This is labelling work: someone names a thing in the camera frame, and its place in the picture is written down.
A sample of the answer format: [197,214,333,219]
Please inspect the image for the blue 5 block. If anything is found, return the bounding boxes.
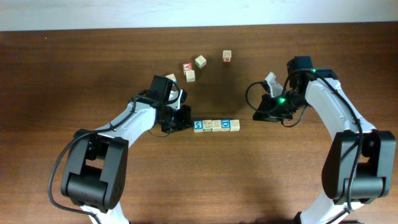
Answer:
[193,120,204,133]

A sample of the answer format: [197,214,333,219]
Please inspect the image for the block with animal drawing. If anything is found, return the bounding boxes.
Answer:
[203,119,213,132]

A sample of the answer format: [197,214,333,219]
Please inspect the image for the block 5 with green side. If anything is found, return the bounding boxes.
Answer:
[211,119,222,132]

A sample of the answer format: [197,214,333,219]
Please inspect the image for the block with blue T side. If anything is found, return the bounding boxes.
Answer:
[230,119,240,131]

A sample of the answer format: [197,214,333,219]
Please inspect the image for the blue D block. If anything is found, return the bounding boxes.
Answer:
[221,119,231,131]

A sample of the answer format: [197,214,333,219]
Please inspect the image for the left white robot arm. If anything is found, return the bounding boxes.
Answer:
[60,75,193,223]

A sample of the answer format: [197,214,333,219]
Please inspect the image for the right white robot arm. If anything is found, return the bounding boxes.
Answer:
[252,56,396,223]

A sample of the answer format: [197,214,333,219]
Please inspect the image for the block Y with blue side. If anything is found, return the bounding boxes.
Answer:
[165,73,177,83]

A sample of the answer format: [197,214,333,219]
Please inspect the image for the block Z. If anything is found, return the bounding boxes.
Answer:
[185,70,195,82]

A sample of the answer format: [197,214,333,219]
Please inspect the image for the red A block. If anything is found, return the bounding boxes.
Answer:
[182,63,193,75]

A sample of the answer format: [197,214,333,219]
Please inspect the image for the block I with green R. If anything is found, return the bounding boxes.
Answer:
[195,55,207,69]

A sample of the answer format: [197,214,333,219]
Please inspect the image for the block with red bottom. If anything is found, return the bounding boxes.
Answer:
[223,50,232,63]

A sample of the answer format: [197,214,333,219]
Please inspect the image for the right black camera cable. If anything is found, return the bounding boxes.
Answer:
[244,81,310,128]

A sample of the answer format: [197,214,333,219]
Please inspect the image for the black camera cable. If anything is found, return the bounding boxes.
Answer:
[244,81,310,128]
[48,79,183,224]

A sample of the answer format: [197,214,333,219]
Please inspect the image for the left black camera cable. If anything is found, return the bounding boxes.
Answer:
[48,79,183,224]

